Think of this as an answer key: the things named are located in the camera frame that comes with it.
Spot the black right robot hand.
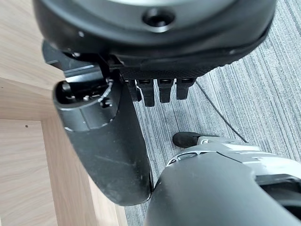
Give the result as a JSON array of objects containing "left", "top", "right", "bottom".
[{"left": 32, "top": 0, "right": 276, "bottom": 205}]

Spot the dark robot foot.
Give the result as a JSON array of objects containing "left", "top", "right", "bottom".
[{"left": 172, "top": 131, "right": 207, "bottom": 149}]

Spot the silver robot leg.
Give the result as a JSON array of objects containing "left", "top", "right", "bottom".
[{"left": 142, "top": 135, "right": 301, "bottom": 226}]

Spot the thin black floor cable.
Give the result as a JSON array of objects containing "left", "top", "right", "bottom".
[{"left": 195, "top": 81, "right": 249, "bottom": 144}]

